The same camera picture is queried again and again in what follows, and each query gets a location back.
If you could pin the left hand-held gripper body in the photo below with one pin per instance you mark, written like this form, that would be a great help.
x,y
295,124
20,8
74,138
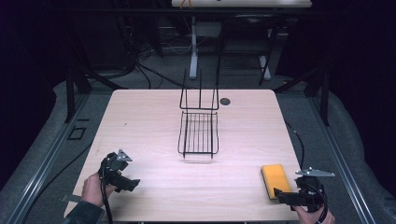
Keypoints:
x,y
112,169

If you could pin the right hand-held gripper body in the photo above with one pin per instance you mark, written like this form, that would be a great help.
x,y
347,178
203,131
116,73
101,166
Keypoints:
x,y
311,189

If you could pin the yellow sponge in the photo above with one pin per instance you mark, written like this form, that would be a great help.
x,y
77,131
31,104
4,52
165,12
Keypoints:
x,y
275,179

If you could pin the person's right hand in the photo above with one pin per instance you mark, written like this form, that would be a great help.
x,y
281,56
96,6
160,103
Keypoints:
x,y
311,216

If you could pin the person's left hand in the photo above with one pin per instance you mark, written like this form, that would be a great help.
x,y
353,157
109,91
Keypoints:
x,y
93,189

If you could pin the grey tape strip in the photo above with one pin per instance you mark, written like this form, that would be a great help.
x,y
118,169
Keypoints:
x,y
70,198

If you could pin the black tape square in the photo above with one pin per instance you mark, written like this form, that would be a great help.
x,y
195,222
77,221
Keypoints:
x,y
71,133

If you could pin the dark round table grommet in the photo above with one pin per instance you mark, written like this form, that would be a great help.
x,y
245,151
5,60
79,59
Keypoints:
x,y
224,101

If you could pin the black chair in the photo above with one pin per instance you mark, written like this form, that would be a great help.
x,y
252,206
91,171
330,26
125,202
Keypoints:
x,y
249,34

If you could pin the white desk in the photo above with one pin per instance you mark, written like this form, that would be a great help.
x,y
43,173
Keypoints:
x,y
249,3

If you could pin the aluminium floor rail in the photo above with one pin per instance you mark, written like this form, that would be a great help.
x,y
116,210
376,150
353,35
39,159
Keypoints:
x,y
339,155
46,158

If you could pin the black metal frame stand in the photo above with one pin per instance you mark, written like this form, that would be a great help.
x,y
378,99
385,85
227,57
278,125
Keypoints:
x,y
323,93
71,93

